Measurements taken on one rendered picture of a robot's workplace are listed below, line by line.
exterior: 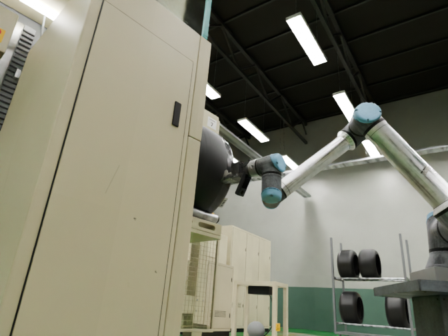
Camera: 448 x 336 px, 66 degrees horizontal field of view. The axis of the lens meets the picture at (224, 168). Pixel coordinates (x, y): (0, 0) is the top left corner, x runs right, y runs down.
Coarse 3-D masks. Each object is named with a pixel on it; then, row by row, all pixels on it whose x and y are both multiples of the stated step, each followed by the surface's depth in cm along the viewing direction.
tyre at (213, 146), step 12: (204, 132) 183; (204, 144) 177; (216, 144) 183; (228, 144) 195; (204, 156) 174; (216, 156) 179; (228, 156) 186; (204, 168) 173; (216, 168) 177; (228, 168) 184; (204, 180) 173; (216, 180) 178; (204, 192) 175; (216, 192) 180; (204, 204) 180; (216, 204) 184
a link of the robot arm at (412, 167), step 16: (368, 112) 157; (352, 128) 167; (368, 128) 157; (384, 128) 154; (384, 144) 154; (400, 144) 151; (400, 160) 150; (416, 160) 147; (416, 176) 146; (432, 176) 143; (432, 192) 142
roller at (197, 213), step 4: (196, 212) 176; (200, 212) 178; (204, 212) 180; (196, 216) 177; (200, 216) 178; (204, 216) 180; (208, 216) 182; (212, 216) 184; (216, 216) 186; (208, 220) 183; (212, 220) 184; (216, 220) 186
